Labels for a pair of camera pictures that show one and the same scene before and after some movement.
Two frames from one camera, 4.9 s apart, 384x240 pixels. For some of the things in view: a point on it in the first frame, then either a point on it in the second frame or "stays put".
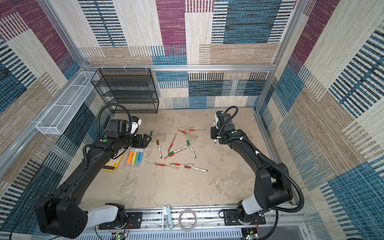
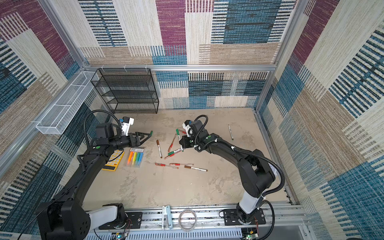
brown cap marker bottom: (195, 168) stays put
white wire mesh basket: (61, 113) stays put
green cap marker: (189, 144) to (177, 132)
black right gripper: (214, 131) to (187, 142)
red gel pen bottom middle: (173, 164) stays put
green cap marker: (173, 152) stays put
